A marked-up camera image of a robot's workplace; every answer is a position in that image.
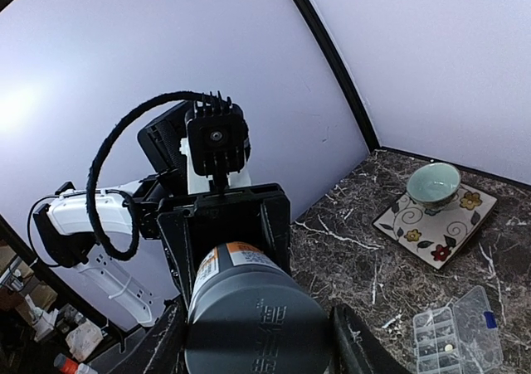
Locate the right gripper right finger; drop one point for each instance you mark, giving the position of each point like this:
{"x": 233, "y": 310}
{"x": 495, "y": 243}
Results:
{"x": 355, "y": 348}

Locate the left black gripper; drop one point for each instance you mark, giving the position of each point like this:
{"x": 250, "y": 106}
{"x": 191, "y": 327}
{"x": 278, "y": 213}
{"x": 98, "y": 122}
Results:
{"x": 191, "y": 226}

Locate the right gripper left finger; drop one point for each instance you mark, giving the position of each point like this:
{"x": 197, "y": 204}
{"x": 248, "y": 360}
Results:
{"x": 159, "y": 350}

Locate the orange pill bottle grey cap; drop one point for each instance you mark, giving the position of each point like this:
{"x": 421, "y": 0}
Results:
{"x": 247, "y": 315}

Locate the clear plastic pill organizer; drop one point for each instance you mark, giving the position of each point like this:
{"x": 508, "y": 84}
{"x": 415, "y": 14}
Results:
{"x": 469, "y": 325}

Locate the green ceramic bowl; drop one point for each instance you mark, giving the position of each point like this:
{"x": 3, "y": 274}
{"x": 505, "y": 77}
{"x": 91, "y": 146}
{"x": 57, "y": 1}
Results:
{"x": 434, "y": 185}

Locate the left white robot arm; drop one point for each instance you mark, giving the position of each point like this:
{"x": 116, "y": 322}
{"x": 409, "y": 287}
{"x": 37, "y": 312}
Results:
{"x": 95, "y": 230}

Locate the floral square plate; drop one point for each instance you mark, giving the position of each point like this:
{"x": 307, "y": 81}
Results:
{"x": 436, "y": 236}

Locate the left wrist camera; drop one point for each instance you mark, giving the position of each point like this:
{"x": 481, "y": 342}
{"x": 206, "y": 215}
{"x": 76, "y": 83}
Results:
{"x": 216, "y": 143}

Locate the left black frame post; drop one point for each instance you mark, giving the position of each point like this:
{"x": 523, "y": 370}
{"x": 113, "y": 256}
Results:
{"x": 340, "y": 71}

